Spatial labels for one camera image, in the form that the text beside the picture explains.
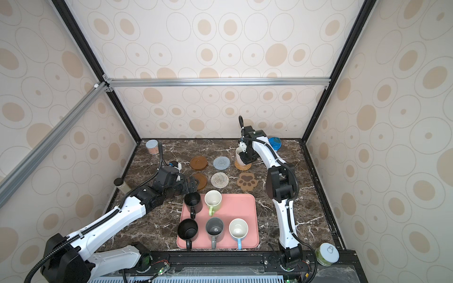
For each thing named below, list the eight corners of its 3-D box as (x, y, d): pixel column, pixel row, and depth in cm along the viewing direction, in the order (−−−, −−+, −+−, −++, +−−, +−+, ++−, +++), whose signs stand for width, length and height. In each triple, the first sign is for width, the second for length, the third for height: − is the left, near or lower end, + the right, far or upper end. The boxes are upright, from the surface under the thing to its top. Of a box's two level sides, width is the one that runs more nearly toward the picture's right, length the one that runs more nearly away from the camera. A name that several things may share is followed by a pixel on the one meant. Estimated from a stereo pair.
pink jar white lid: (149, 155, 113) (145, 149, 109) (149, 146, 118) (145, 140, 114) (159, 153, 115) (157, 147, 110) (159, 144, 120) (156, 138, 115)
